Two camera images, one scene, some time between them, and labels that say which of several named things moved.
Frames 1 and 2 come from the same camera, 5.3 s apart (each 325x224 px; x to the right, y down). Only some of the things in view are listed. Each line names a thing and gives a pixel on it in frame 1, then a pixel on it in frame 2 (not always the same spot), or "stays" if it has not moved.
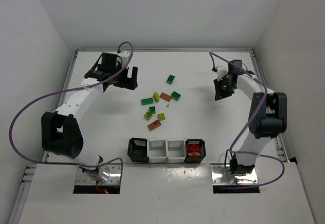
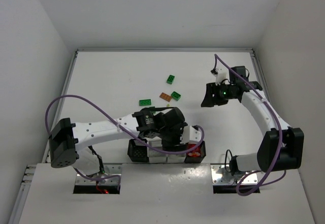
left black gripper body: (124, 82) → (173, 137)
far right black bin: (195, 150) stays
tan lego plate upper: (165, 97) stays
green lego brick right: (175, 96) stays
